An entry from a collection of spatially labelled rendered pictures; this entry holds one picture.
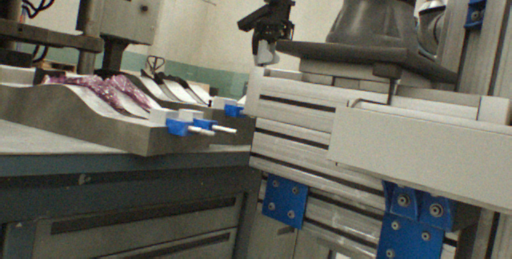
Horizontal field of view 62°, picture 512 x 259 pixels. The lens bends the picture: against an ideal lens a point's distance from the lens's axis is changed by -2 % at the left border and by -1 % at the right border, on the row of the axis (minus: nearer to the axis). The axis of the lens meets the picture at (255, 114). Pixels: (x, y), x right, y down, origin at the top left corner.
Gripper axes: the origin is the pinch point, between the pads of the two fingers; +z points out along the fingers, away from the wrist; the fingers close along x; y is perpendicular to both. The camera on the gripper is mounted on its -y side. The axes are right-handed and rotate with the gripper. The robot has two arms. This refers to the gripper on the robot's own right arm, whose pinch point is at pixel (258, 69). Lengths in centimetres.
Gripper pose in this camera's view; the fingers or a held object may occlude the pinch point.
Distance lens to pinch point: 120.8
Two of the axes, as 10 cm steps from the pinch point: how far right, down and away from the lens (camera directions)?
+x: 5.9, 0.6, 8.0
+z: -1.7, 9.8, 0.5
